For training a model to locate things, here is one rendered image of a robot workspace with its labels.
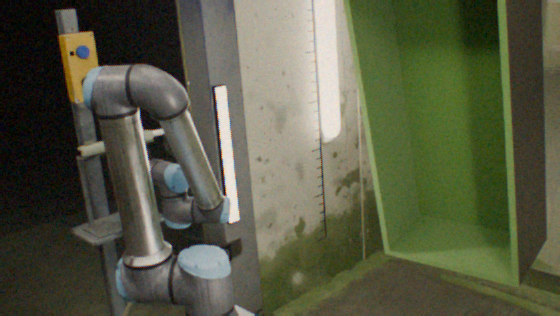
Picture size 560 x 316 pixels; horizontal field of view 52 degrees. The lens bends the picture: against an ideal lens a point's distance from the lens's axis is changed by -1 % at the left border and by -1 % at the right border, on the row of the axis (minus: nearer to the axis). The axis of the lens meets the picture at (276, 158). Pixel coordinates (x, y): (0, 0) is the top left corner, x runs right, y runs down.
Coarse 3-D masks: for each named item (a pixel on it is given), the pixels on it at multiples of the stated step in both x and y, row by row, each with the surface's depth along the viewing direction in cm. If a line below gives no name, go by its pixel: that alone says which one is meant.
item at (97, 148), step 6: (144, 132) 231; (150, 132) 233; (156, 132) 236; (162, 132) 238; (144, 138) 231; (150, 138) 233; (90, 144) 217; (96, 144) 218; (102, 144) 219; (78, 150) 216; (84, 150) 214; (90, 150) 216; (96, 150) 217; (102, 150) 219; (84, 156) 215; (102, 156) 221; (108, 168) 225; (108, 174) 226
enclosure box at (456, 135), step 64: (384, 0) 238; (448, 0) 227; (512, 0) 184; (384, 64) 244; (448, 64) 240; (512, 64) 191; (384, 128) 250; (448, 128) 254; (512, 128) 198; (384, 192) 257; (448, 192) 270; (512, 192) 209; (448, 256) 253; (512, 256) 221
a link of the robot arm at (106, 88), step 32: (96, 96) 152; (128, 96) 151; (128, 128) 156; (128, 160) 159; (128, 192) 162; (128, 224) 166; (128, 256) 172; (160, 256) 171; (128, 288) 173; (160, 288) 171
